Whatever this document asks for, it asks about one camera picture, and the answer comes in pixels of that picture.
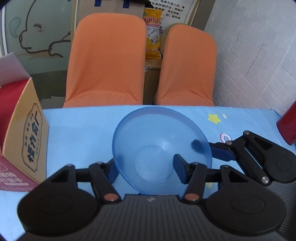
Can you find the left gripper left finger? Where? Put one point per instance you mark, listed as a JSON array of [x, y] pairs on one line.
[[102, 177]]

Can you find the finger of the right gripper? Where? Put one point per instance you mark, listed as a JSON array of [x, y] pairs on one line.
[[256, 148], [222, 152]]

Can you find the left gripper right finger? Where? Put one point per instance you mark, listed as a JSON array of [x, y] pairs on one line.
[[194, 175]]

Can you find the blue translucent bowl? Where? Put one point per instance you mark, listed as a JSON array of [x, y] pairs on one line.
[[145, 142]]

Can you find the red thermos jug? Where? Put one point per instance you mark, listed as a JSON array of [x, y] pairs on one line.
[[286, 125]]

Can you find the right orange chair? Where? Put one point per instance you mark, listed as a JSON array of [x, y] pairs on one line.
[[188, 68]]

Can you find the orange chair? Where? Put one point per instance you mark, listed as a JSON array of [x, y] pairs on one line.
[[188, 68], [107, 61]]

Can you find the red cracker box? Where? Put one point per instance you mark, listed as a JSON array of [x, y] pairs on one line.
[[24, 129]]

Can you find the left orange chair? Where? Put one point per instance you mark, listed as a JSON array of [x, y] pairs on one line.
[[107, 61]]

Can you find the white chinese text poster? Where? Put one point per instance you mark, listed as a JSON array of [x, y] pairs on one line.
[[177, 11]]

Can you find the yellow snack bag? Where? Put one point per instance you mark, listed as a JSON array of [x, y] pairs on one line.
[[153, 18]]

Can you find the frosted glass panel with cartoon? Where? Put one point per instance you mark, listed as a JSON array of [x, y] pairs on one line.
[[38, 33]]

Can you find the brown cardboard box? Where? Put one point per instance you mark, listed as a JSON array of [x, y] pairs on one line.
[[84, 8]]

